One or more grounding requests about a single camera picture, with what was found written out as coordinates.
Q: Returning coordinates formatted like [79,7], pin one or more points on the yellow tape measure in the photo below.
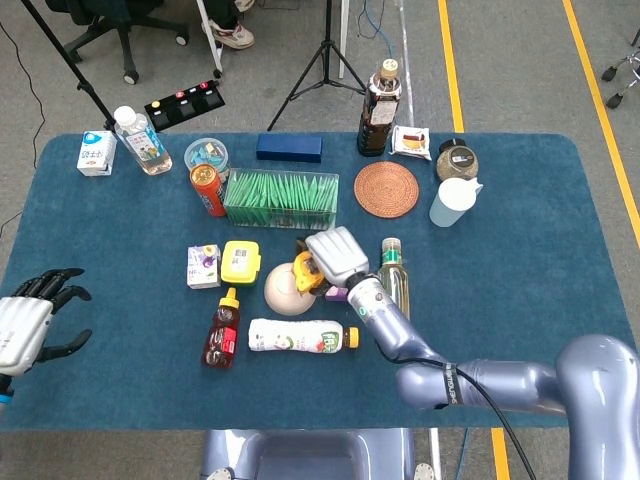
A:
[302,272]

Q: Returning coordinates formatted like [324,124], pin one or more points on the white red snack packet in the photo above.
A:
[411,142]

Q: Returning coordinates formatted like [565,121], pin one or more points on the grey blue robot torso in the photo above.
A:
[300,455]

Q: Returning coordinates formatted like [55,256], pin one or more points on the orange Arctic Ocean can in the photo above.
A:
[210,192]

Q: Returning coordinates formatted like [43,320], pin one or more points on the purple tissue pack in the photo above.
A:
[336,296]

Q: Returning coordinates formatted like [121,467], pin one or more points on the small white purple carton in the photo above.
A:
[202,267]

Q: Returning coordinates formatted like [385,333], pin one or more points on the light blue plastic cup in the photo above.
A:
[450,205]

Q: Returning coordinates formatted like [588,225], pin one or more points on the round woven coaster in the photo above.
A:
[386,190]

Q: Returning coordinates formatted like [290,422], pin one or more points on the seated person dark trousers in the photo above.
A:
[232,35]

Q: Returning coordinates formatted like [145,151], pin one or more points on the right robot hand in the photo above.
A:
[340,255]

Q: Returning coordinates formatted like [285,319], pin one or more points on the black office chair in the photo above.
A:
[125,30]

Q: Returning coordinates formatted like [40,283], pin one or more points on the black foot pedal board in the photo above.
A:
[185,107]

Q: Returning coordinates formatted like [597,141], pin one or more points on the clear green-capped tea bottle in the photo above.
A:
[395,280]

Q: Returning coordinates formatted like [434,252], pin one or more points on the blue table cloth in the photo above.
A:
[125,225]

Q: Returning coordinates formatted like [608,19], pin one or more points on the black slanted light stand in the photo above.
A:
[65,60]

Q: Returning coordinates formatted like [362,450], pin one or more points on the chrome stool base casters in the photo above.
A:
[609,74]

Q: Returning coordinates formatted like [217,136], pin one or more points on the green box yellow lid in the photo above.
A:
[241,260]

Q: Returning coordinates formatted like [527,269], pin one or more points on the clear box of green sachets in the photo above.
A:
[280,197]

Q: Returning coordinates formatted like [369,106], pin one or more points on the dark tea bottle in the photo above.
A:
[377,115]

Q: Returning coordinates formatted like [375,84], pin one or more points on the dark blue rectangular box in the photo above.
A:
[289,148]

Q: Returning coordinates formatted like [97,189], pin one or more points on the clear plastic cup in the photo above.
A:
[205,152]

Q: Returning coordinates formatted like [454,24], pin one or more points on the black tripod stand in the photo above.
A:
[327,50]

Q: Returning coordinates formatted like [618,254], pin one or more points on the beige upturned bowl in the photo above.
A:
[282,295]

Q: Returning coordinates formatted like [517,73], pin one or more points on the white frame pole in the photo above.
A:
[344,35]
[210,40]

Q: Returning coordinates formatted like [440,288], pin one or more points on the white blue milk carton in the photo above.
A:
[95,152]

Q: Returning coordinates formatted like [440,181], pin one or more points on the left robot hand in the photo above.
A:
[25,330]

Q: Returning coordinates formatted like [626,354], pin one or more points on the glass jar black lid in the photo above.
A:
[456,162]

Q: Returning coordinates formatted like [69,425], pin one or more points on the bear-shaped honey bottle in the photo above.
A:
[220,340]

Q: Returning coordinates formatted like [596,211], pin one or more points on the clear blue-labelled water bottle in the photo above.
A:
[145,145]

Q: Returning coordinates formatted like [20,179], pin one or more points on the white-labelled yellow-capped tea bottle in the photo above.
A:
[295,336]

